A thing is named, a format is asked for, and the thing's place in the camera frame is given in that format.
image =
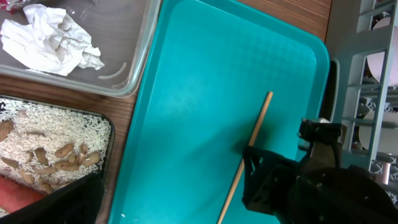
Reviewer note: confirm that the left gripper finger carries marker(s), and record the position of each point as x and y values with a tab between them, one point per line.
78	202

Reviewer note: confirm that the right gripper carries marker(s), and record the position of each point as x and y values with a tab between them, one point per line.
270	176

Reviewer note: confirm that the orange carrot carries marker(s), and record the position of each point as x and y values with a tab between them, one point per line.
15	197

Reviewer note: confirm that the wooden chopstick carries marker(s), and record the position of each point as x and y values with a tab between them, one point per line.
240	169

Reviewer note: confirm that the red snack wrapper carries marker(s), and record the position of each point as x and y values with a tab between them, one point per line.
11	5

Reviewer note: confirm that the white bowl with food scraps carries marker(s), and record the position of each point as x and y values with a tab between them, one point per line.
375	61

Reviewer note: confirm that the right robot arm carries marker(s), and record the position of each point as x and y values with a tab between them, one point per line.
316	189

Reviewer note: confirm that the black plastic tray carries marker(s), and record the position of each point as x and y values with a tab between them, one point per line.
59	152

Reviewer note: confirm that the spilled rice and peanuts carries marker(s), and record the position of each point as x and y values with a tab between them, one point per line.
48	147

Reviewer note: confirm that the grey dish rack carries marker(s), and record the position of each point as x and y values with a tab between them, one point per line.
359	99

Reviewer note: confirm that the clear plastic bin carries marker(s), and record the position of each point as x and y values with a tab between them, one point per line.
121	29

